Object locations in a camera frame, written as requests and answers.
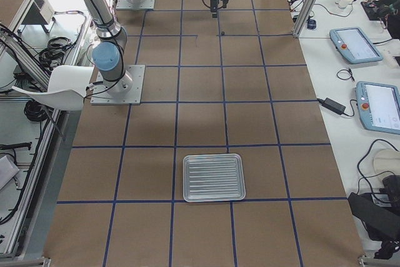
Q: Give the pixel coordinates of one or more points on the black power adapter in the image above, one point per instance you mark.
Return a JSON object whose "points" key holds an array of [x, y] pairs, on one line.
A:
{"points": [[332, 105]]}

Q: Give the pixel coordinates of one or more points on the blue teach pendant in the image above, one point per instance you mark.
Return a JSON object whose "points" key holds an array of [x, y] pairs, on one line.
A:
{"points": [[354, 46], [378, 106]]}

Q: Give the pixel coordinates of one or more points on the silver metal tray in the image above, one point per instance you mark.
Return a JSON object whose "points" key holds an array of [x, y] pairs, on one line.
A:
{"points": [[213, 177]]}

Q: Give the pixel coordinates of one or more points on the blue teach pendant near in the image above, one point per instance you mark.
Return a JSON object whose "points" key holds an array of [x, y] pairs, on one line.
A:
{"points": [[378, 106]]}

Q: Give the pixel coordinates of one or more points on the blue teach pendant far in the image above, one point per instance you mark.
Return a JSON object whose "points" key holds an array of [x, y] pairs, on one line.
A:
{"points": [[354, 46]]}

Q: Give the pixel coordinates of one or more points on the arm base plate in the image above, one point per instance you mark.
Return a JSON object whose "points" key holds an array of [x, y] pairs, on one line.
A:
{"points": [[128, 90], [135, 5]]}

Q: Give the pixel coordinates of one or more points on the white plastic chair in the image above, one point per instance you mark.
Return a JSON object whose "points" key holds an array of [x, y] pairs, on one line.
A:
{"points": [[66, 88]]}

